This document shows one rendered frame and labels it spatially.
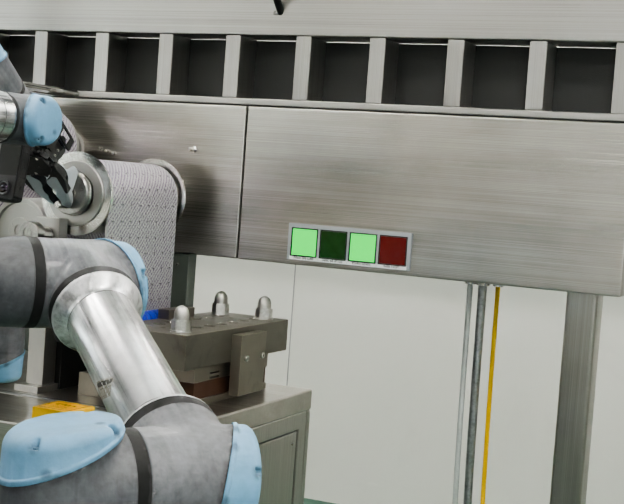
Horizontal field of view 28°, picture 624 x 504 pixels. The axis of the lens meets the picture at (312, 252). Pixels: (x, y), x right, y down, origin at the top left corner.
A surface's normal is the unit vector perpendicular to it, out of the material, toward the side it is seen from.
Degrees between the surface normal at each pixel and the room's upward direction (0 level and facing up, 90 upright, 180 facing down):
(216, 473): 68
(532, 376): 90
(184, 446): 38
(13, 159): 79
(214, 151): 90
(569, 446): 90
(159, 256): 90
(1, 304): 114
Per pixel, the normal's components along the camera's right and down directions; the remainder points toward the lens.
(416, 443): -0.40, 0.02
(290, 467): 0.91, 0.09
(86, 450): 0.57, 0.04
